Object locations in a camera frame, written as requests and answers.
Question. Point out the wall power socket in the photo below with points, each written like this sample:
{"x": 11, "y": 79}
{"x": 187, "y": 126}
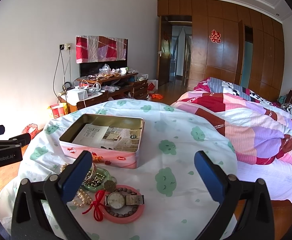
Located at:
{"x": 66, "y": 46}

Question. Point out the red yellow carton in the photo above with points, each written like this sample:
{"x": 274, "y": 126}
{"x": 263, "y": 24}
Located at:
{"x": 57, "y": 110}

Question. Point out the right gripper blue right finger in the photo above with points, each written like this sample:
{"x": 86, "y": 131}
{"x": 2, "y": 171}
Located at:
{"x": 256, "y": 220}

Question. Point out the wooden wardrobe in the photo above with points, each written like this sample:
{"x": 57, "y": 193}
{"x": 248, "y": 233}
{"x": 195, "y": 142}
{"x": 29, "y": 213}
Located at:
{"x": 224, "y": 60}

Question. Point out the pink metal tin box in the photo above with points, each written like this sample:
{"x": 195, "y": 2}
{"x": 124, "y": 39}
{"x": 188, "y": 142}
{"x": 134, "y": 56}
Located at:
{"x": 121, "y": 159}

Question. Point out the red plastic bag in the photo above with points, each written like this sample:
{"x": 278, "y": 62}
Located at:
{"x": 32, "y": 129}

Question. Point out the orange item on floor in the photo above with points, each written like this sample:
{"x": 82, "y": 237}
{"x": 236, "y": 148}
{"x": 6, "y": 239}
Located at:
{"x": 156, "y": 96}

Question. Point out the thin silver bangle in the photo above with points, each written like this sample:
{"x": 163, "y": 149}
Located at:
{"x": 90, "y": 174}

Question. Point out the black television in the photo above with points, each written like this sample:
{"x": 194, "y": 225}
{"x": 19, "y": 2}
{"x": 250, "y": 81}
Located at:
{"x": 93, "y": 68}

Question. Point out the printed paper in tin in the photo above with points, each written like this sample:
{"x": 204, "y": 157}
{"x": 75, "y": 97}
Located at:
{"x": 108, "y": 137}

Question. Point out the red double happiness sticker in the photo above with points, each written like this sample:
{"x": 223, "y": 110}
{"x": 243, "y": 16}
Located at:
{"x": 215, "y": 36}

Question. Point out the white box on cabinet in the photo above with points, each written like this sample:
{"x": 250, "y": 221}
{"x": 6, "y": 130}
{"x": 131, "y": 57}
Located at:
{"x": 75, "y": 95}

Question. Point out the wooden tv cabinet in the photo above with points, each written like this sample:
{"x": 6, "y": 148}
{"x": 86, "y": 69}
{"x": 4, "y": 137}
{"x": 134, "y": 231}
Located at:
{"x": 129, "y": 86}

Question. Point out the red patchwork cloth cover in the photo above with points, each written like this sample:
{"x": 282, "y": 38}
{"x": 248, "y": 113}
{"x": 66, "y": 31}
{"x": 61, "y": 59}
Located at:
{"x": 91, "y": 49}

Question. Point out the wooden room door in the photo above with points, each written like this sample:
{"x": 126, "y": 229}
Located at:
{"x": 164, "y": 54}

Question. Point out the green jade bangle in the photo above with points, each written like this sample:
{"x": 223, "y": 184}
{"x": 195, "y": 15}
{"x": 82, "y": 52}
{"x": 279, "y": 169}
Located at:
{"x": 97, "y": 183}

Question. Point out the pink bangle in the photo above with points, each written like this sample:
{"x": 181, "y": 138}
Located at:
{"x": 127, "y": 214}

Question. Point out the wristwatch with metal band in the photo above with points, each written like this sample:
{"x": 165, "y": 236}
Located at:
{"x": 117, "y": 200}

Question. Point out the pink patchwork quilt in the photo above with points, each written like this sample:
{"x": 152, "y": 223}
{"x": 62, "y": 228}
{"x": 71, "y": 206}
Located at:
{"x": 259, "y": 133}

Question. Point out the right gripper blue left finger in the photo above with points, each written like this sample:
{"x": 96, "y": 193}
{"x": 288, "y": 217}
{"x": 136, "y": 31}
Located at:
{"x": 29, "y": 219}

